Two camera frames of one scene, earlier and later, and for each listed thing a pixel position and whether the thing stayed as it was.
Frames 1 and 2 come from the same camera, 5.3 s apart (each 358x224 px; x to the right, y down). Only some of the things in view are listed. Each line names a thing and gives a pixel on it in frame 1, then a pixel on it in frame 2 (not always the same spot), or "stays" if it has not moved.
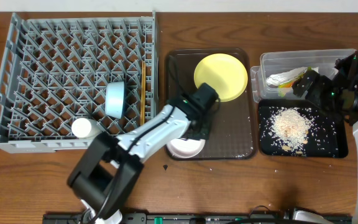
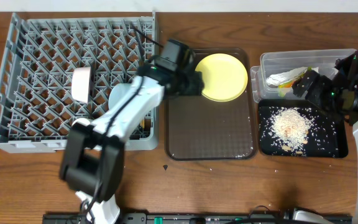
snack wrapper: [273, 80] stays
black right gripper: [321, 83] stays
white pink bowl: [184, 149] -> [80, 84]
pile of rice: [289, 128] stays
